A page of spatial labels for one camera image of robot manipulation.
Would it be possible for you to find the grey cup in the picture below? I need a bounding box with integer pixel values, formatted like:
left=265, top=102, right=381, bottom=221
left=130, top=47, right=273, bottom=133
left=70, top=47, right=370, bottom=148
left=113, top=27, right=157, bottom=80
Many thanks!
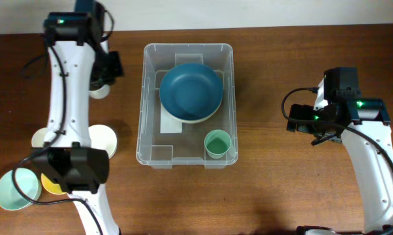
left=88, top=84, right=110, bottom=99

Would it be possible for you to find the dark blue plate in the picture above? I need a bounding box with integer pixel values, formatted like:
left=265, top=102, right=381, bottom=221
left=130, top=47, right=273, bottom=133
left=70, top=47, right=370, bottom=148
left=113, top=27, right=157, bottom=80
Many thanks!
left=159, top=63, right=223, bottom=120

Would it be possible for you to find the mint green cup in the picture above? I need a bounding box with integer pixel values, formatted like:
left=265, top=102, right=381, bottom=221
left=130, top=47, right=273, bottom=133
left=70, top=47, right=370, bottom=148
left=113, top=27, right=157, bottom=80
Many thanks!
left=204, top=129, right=232, bottom=159

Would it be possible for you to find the cream plate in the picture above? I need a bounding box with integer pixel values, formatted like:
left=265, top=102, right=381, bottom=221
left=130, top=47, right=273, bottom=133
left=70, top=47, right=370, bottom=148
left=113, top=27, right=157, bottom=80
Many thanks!
left=161, top=103, right=222, bottom=124

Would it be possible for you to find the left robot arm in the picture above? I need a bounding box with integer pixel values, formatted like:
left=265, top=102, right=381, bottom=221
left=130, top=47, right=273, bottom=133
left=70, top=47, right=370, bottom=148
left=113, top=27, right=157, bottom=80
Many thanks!
left=28, top=1, right=123, bottom=234

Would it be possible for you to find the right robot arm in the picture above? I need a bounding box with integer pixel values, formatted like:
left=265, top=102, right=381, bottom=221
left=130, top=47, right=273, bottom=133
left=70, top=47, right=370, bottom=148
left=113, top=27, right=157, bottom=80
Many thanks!
left=283, top=67, right=393, bottom=234

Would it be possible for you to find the white bowl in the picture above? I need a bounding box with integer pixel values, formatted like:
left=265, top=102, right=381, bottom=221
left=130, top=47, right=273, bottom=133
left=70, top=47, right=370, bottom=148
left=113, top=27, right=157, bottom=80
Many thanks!
left=88, top=125, right=118, bottom=159

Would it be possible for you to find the white label inside bin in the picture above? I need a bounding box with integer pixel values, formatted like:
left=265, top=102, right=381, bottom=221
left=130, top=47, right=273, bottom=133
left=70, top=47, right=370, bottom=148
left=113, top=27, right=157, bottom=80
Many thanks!
left=160, top=106, right=182, bottom=134

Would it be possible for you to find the clear plastic storage bin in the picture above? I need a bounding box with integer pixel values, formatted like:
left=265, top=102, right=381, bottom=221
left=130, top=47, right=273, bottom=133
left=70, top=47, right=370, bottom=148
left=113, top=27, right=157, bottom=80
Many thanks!
left=136, top=43, right=238, bottom=168

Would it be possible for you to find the cream cup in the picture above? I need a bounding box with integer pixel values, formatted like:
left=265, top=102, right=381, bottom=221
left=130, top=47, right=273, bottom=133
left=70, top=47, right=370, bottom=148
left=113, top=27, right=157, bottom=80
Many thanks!
left=31, top=127, right=48, bottom=148

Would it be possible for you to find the yellow bowl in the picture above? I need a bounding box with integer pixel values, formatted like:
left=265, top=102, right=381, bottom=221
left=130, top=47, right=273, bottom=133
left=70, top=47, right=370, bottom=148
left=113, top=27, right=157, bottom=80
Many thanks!
left=40, top=174, right=65, bottom=195

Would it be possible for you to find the mint green bowl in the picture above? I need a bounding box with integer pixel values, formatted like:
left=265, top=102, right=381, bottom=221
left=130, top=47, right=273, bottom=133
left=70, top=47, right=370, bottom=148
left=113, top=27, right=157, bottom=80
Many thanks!
left=0, top=168, right=42, bottom=211

